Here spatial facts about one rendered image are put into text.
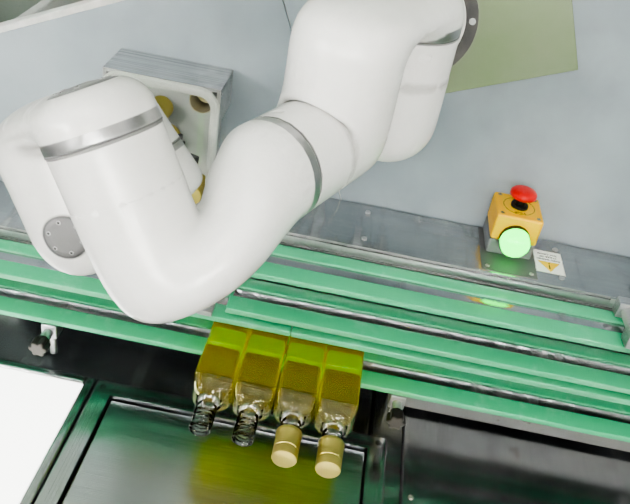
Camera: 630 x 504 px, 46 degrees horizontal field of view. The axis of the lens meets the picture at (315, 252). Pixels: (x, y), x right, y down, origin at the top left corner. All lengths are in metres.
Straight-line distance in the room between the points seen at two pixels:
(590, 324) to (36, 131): 0.84
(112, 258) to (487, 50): 0.62
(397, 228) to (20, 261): 0.58
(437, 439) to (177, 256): 0.85
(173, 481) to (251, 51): 0.63
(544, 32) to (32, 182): 0.64
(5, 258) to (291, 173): 0.76
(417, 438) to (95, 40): 0.81
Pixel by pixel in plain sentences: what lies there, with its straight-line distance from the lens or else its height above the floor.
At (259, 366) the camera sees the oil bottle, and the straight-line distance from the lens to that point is 1.06.
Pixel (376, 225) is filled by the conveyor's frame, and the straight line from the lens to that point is 1.16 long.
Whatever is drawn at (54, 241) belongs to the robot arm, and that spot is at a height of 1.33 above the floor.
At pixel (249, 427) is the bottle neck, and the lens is 1.01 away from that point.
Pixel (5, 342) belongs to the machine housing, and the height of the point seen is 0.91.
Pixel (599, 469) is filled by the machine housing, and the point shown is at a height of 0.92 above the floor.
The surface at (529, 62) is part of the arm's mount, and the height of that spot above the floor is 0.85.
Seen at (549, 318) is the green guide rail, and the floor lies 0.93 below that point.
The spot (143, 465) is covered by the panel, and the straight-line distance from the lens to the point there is 1.14.
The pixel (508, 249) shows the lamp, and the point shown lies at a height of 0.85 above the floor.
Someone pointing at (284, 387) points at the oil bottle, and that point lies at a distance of 1.04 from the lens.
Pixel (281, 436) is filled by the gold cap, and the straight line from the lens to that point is 1.00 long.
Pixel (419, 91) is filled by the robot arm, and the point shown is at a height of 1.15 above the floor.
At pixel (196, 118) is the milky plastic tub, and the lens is 1.17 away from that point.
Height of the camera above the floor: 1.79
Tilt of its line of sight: 55 degrees down
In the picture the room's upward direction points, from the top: 167 degrees counter-clockwise
